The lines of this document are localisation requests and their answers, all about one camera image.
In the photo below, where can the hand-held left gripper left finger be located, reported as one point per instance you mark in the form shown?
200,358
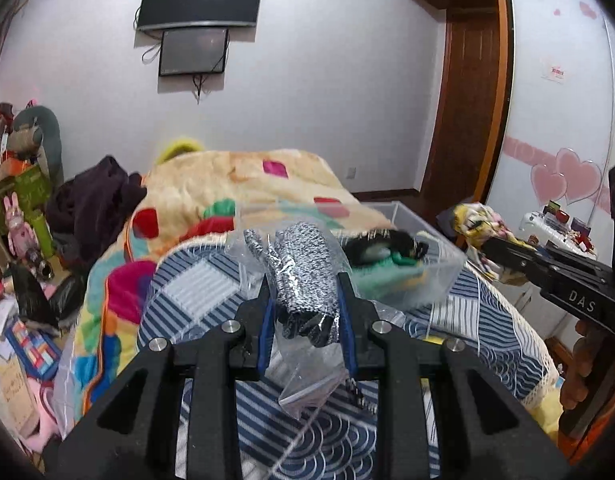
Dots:
267,332

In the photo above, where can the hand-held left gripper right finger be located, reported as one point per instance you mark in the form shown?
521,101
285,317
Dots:
347,332

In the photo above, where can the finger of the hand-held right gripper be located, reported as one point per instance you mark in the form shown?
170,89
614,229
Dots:
512,256

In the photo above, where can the clear zip plastic bag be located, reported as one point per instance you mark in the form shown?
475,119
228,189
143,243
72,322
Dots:
312,385

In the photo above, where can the grey knit gloves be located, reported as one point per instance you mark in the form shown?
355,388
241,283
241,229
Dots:
302,270

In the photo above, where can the person's right hand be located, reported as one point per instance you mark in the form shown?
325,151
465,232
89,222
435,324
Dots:
585,365

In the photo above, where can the white cluttered side table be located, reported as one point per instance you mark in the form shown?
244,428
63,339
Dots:
557,232

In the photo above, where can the yellow floral cloth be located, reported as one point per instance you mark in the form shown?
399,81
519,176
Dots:
475,220

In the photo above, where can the green cloth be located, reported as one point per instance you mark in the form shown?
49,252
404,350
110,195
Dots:
392,280

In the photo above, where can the clear plastic storage box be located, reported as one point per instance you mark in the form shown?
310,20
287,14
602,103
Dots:
437,265

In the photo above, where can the blue striped quilt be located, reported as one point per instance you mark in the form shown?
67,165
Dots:
487,330

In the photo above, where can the black and green socks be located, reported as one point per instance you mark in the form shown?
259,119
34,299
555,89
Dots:
387,245

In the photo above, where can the pink heart stickers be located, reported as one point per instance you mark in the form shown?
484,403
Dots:
570,175

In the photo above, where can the yellow bed sheet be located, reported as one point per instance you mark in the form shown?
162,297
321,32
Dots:
545,412

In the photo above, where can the colourful patterned blanket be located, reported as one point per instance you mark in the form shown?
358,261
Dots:
197,185

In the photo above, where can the yellow-green plush toy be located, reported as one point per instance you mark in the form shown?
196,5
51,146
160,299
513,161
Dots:
180,147

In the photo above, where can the dark purple clothing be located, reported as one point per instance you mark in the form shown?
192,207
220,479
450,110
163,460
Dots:
99,200

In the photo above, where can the black plastic bag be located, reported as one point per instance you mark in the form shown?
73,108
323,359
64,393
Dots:
37,295

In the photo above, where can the wooden wardrobe with white door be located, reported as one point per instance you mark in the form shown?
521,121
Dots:
557,25

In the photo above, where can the pile of books and papers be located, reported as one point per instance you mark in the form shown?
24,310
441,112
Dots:
22,355

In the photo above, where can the pink rabbit toy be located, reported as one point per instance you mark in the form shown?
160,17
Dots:
18,230

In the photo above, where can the green cardboard box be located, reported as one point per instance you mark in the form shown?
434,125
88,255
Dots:
29,187

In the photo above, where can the grey plush toy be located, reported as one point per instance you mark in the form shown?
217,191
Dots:
44,130

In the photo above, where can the wall socket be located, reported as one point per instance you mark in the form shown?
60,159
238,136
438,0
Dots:
351,173

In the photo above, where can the small black wall monitor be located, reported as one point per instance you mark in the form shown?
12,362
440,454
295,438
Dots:
193,51

